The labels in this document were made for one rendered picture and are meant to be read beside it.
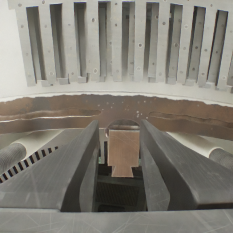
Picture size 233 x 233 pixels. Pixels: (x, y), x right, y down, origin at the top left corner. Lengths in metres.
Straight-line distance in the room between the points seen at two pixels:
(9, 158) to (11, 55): 0.13
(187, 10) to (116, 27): 0.07
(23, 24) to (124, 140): 0.17
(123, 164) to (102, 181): 1.30
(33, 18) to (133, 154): 0.20
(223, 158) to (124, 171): 0.12
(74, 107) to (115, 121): 0.06
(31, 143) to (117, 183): 1.30
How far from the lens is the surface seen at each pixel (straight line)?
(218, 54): 0.25
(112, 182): 1.57
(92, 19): 0.22
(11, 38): 0.30
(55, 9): 0.26
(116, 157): 0.27
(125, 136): 0.26
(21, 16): 0.24
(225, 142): 0.48
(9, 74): 0.29
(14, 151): 0.28
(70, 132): 0.70
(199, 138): 0.35
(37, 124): 0.28
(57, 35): 0.25
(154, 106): 0.27
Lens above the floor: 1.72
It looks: 83 degrees down
